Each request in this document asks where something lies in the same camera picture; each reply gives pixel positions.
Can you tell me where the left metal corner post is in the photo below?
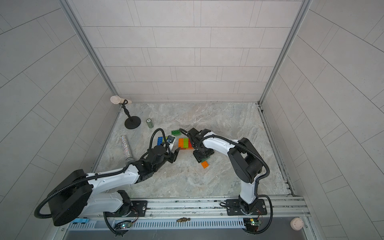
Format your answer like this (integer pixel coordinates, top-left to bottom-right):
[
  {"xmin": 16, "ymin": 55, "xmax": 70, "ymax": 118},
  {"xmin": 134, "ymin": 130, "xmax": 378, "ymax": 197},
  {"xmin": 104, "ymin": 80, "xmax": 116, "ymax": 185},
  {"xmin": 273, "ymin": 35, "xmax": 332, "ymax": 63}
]
[{"xmin": 58, "ymin": 0, "xmax": 118, "ymax": 95}]

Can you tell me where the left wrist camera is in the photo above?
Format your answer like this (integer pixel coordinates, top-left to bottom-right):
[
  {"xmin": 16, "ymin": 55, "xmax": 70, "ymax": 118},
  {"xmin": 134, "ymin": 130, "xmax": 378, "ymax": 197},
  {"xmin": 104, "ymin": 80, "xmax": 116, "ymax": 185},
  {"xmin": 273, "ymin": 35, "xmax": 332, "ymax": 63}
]
[{"xmin": 166, "ymin": 135, "xmax": 176, "ymax": 145}]

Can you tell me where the circuit board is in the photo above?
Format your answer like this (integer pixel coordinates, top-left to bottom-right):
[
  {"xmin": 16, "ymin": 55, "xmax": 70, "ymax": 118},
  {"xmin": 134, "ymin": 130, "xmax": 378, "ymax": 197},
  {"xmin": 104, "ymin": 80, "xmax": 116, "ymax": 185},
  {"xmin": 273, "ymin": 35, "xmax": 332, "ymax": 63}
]
[
  {"xmin": 243, "ymin": 218, "xmax": 262, "ymax": 234},
  {"xmin": 114, "ymin": 220, "xmax": 134, "ymax": 231}
]

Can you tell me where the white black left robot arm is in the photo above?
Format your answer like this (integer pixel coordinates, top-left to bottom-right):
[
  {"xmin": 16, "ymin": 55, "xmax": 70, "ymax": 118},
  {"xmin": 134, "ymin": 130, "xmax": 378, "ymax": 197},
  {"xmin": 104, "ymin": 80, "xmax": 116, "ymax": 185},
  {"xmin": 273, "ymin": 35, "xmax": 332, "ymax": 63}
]
[{"xmin": 34, "ymin": 145, "xmax": 180, "ymax": 227}]

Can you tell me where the glitter silver microphone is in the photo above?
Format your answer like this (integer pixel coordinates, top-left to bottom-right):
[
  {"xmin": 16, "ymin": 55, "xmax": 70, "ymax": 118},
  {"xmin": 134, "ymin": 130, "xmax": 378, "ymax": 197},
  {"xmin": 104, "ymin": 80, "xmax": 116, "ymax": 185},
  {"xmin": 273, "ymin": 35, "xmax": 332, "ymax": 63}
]
[{"xmin": 120, "ymin": 135, "xmax": 135, "ymax": 163}]

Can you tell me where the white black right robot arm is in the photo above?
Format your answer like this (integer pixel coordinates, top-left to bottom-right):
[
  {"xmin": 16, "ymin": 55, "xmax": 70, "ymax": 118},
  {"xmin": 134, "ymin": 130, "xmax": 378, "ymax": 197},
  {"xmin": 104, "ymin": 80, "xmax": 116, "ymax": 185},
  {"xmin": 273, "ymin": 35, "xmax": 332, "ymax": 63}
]
[{"xmin": 179, "ymin": 128, "xmax": 270, "ymax": 215}]

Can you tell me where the black microphone stand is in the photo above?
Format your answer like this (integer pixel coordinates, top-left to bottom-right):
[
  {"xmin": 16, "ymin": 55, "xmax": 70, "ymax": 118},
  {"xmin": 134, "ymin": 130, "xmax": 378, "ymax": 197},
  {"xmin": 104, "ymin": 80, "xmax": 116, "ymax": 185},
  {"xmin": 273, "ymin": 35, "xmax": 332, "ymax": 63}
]
[{"xmin": 110, "ymin": 96, "xmax": 141, "ymax": 130}]

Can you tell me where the right circuit board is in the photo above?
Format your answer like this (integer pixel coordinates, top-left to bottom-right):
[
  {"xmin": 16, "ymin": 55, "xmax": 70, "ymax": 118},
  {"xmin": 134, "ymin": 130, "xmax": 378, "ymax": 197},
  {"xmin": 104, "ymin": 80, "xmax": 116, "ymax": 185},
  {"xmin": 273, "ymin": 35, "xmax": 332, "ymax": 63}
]
[{"xmin": 243, "ymin": 218, "xmax": 262, "ymax": 234}]

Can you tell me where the left circuit board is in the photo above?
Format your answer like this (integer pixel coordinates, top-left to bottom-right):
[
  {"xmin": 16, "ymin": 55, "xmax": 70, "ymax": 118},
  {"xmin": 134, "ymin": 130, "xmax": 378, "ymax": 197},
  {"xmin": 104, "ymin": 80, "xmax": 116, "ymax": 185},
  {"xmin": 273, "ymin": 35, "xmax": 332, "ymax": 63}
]
[{"xmin": 114, "ymin": 220, "xmax": 134, "ymax": 231}]

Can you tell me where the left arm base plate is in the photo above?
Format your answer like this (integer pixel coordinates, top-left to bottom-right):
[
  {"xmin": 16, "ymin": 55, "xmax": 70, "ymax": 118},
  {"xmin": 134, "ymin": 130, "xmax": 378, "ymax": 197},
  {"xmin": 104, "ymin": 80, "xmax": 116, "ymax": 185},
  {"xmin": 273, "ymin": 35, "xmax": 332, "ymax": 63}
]
[{"xmin": 106, "ymin": 201, "xmax": 148, "ymax": 218}]

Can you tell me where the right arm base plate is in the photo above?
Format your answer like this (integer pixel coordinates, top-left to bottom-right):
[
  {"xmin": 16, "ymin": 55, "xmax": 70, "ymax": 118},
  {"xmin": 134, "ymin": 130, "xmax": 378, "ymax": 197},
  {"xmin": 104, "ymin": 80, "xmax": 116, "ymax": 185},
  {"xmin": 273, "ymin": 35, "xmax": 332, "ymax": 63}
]
[{"xmin": 220, "ymin": 198, "xmax": 268, "ymax": 216}]

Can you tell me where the brass fitting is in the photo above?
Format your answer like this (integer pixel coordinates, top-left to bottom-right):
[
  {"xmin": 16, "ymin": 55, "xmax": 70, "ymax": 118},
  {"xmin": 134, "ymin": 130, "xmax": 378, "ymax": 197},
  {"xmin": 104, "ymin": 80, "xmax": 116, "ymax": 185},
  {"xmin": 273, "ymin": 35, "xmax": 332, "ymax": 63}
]
[{"xmin": 176, "ymin": 217, "xmax": 191, "ymax": 223}]

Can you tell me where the metal corner frame post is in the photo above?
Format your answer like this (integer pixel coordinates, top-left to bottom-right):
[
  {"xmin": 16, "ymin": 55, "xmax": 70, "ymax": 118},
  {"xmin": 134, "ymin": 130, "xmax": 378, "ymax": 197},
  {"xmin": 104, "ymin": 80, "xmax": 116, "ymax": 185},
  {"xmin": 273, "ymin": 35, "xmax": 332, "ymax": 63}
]
[{"xmin": 258, "ymin": 0, "xmax": 312, "ymax": 107}]

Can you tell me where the long orange lego brick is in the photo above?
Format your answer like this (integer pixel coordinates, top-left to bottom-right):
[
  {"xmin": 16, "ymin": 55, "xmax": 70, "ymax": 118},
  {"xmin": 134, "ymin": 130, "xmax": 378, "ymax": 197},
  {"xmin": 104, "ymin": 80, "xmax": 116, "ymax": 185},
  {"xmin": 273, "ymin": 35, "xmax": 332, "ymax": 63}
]
[{"xmin": 178, "ymin": 138, "xmax": 185, "ymax": 149}]

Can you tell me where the light blue clip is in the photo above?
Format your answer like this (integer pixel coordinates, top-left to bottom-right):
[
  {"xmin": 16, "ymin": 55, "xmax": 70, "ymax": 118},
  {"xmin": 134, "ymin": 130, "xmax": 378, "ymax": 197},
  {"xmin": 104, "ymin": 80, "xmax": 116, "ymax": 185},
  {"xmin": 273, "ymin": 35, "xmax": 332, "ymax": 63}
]
[{"xmin": 72, "ymin": 218, "xmax": 90, "ymax": 224}]

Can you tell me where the green camouflage can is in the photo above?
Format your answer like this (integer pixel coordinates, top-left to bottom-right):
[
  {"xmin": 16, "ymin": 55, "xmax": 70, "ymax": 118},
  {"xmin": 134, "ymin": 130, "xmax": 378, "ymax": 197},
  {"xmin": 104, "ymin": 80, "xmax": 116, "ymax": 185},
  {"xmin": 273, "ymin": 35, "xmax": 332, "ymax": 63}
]
[{"xmin": 146, "ymin": 119, "xmax": 154, "ymax": 129}]

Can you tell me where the beige round knob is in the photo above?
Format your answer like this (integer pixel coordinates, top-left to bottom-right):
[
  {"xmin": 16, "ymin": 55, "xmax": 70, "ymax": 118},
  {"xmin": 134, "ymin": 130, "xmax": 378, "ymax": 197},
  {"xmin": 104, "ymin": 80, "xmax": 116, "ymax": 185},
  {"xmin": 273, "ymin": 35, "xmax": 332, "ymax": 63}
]
[{"xmin": 290, "ymin": 218, "xmax": 305, "ymax": 231}]

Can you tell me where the small dark blue lego brick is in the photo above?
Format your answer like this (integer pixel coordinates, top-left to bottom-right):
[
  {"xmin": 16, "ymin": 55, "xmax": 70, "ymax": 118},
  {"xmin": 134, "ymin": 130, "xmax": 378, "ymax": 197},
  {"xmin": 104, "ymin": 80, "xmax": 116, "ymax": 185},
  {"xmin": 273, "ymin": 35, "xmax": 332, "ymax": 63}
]
[{"xmin": 157, "ymin": 137, "xmax": 164, "ymax": 146}]

